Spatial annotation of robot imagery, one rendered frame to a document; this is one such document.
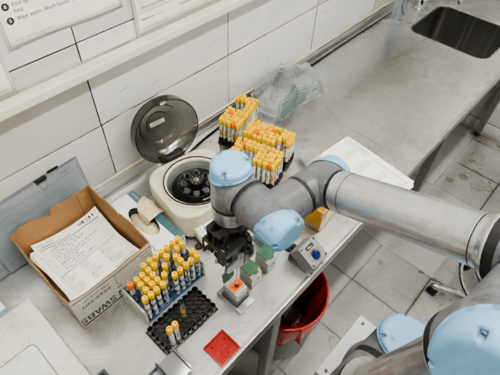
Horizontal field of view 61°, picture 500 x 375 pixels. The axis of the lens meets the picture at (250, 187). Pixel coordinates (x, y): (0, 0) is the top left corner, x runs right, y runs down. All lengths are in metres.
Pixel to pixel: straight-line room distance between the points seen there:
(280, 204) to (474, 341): 0.36
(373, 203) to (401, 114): 1.18
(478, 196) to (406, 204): 2.30
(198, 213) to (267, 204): 0.55
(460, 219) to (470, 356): 0.21
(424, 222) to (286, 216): 0.20
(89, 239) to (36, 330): 0.43
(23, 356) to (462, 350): 0.72
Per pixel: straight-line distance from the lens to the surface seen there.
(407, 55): 2.21
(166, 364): 1.10
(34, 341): 0.91
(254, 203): 0.70
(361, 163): 1.55
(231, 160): 0.73
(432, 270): 2.48
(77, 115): 1.24
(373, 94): 1.89
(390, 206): 0.66
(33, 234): 1.31
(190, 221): 1.22
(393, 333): 0.88
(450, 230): 0.62
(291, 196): 0.71
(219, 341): 1.15
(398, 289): 2.35
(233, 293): 1.13
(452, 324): 0.47
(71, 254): 1.28
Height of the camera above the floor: 1.95
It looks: 49 degrees down
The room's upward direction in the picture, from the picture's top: 3 degrees clockwise
